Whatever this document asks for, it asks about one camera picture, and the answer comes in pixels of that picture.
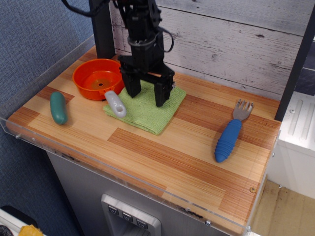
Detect black right frame post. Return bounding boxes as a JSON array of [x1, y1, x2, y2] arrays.
[[275, 5, 315, 121]]

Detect green toy pickle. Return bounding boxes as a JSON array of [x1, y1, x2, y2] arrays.
[[50, 91, 68, 125]]

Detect yellow object at corner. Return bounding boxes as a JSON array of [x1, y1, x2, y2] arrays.
[[18, 225, 44, 236]]

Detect green cloth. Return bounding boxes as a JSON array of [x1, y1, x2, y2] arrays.
[[103, 80, 187, 136]]

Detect fork with blue handle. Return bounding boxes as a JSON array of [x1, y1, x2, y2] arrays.
[[215, 99, 254, 163]]

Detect black cable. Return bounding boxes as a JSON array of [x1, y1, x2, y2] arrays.
[[61, 0, 109, 18]]

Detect black left frame post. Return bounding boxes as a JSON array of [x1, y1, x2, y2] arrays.
[[92, 3, 115, 59]]

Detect orange toy pan grey handle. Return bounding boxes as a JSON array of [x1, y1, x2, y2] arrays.
[[72, 59, 126, 118]]

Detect white side unit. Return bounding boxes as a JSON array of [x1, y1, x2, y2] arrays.
[[267, 92, 315, 198]]

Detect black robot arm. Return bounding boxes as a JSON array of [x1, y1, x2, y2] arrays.
[[114, 0, 175, 107]]

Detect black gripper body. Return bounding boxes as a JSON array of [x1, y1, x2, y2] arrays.
[[118, 40, 174, 87]]

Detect grey cabinet with button panel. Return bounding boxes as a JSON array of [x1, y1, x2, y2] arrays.
[[48, 153, 225, 236]]

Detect black frame post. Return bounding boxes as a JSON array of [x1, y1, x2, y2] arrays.
[[92, 3, 115, 59], [275, 5, 315, 121]]

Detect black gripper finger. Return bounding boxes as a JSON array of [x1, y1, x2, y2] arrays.
[[154, 83, 172, 107], [122, 73, 141, 98]]

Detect clear acrylic table guard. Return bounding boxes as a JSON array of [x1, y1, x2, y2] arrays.
[[0, 29, 280, 232]]

